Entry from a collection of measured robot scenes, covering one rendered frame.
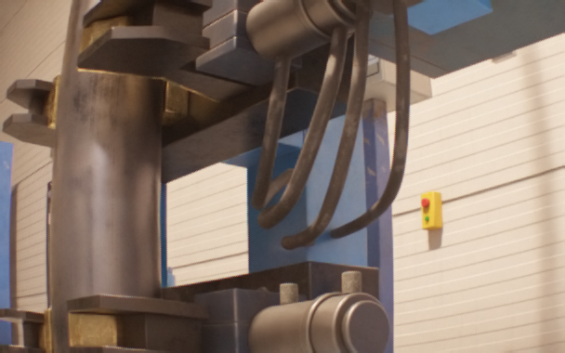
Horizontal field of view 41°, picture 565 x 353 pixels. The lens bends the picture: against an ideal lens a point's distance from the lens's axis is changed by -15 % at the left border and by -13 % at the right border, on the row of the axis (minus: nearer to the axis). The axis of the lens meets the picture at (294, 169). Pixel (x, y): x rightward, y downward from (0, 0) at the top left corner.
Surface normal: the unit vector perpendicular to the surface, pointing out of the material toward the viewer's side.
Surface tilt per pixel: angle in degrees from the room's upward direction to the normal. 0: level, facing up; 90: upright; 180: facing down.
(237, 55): 180
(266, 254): 90
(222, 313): 90
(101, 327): 90
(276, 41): 146
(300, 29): 139
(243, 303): 90
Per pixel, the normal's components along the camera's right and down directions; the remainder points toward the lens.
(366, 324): 0.65, -0.22
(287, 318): -0.69, -0.57
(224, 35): -0.76, -0.16
